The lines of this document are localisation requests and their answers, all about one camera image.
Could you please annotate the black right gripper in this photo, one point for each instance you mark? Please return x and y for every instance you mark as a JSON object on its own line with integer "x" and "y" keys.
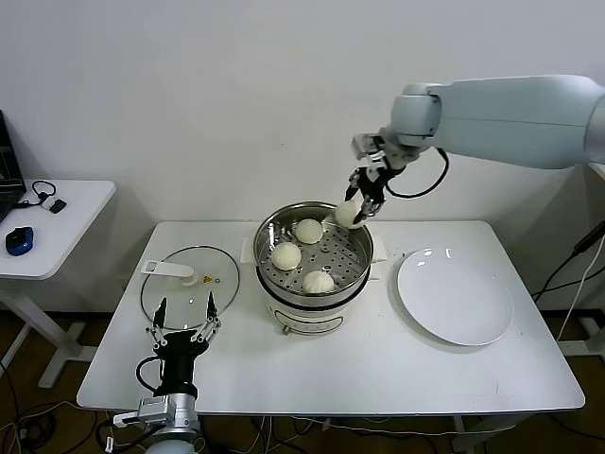
{"x": 375, "y": 179}

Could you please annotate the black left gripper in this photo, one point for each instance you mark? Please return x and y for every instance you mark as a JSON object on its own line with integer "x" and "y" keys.
{"x": 178, "y": 364}

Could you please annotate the white steamed baozi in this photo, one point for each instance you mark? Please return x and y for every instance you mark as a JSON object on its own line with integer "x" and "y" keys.
{"x": 309, "y": 230}
{"x": 286, "y": 256}
{"x": 346, "y": 215}
{"x": 318, "y": 282}

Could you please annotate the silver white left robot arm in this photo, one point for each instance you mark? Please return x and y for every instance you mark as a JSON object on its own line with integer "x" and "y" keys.
{"x": 182, "y": 421}

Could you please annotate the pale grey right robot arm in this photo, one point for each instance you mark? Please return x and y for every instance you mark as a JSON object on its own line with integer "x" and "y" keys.
{"x": 510, "y": 123}

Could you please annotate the stainless steel steamer basket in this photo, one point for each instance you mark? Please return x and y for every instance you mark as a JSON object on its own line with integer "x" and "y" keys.
{"x": 350, "y": 269}

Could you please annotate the white electric cooker base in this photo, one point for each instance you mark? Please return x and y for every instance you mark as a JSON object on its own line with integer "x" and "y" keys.
{"x": 307, "y": 318}

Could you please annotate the round white plate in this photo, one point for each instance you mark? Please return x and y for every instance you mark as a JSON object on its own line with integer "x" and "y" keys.
{"x": 449, "y": 298}

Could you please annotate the small white side table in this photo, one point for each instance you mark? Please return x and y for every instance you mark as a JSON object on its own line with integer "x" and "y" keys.
{"x": 71, "y": 227}

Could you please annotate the small black device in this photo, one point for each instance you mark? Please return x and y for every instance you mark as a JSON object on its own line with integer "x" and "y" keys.
{"x": 58, "y": 207}

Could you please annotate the blue computer mouse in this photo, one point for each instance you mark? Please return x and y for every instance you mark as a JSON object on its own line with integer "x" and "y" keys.
{"x": 19, "y": 240}

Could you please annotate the black laptop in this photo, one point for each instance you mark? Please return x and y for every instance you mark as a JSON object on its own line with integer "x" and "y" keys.
{"x": 9, "y": 189}

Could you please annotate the white furniture foot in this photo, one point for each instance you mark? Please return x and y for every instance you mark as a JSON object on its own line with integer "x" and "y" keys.
{"x": 579, "y": 347}

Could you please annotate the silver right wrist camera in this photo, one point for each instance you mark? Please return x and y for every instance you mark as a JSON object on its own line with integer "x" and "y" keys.
{"x": 364, "y": 144}

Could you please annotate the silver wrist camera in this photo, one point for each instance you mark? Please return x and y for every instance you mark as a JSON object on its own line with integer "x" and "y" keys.
{"x": 364, "y": 144}
{"x": 146, "y": 413}

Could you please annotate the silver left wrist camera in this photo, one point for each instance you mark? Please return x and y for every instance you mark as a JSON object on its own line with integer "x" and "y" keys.
{"x": 146, "y": 413}

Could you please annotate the white table leg frame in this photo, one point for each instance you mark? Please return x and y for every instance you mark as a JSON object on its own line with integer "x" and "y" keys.
{"x": 468, "y": 430}

